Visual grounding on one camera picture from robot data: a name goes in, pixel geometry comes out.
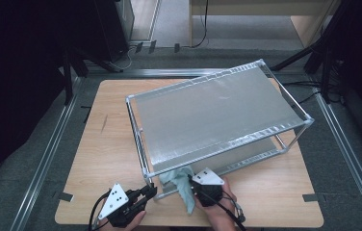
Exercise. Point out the person's right hand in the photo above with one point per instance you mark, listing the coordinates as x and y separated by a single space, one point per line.
217 219

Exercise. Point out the light blue cleaning cloth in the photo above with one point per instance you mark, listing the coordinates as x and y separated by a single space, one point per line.
182 186

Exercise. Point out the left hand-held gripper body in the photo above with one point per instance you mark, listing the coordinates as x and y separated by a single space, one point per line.
121 208

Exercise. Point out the small dark floor block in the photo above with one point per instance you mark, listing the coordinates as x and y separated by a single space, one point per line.
176 47
139 47
152 46

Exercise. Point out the person's left hand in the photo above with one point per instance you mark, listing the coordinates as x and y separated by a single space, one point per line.
121 229

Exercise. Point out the grey two-tier metal rack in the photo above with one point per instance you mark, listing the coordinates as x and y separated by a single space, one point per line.
214 115

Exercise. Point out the black tripod stand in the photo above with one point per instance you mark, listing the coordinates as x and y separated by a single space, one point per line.
294 57
68 83

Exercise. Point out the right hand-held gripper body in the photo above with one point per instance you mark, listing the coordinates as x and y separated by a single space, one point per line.
208 189

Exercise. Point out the light wooden desk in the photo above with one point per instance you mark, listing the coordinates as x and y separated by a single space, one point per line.
249 8

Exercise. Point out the grey tape piece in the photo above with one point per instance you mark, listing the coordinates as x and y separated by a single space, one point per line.
63 196

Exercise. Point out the black computer tower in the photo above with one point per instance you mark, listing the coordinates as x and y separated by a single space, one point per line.
111 29

